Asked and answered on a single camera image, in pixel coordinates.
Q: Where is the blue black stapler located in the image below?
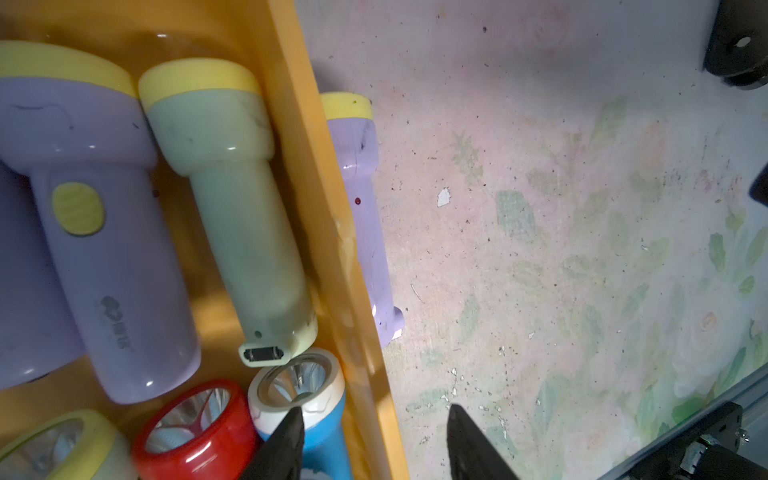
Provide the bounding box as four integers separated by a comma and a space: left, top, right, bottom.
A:
703, 0, 768, 90

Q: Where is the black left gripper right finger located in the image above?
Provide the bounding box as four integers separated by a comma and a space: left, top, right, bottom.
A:
447, 404, 519, 480

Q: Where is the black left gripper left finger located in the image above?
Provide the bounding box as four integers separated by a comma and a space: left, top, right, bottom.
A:
239, 407, 305, 480

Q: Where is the lilac flashlight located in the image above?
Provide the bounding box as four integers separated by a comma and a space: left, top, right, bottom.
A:
320, 92, 405, 347
0, 161, 85, 391
1, 40, 201, 405

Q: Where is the yellow plastic tray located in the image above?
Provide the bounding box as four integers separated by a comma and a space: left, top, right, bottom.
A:
1, 1, 410, 479

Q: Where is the pale green flashlight yellow head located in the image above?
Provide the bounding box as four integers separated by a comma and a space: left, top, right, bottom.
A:
138, 58, 318, 368

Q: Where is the aluminium front rail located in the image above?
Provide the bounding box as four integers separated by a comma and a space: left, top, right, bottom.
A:
602, 366, 767, 479

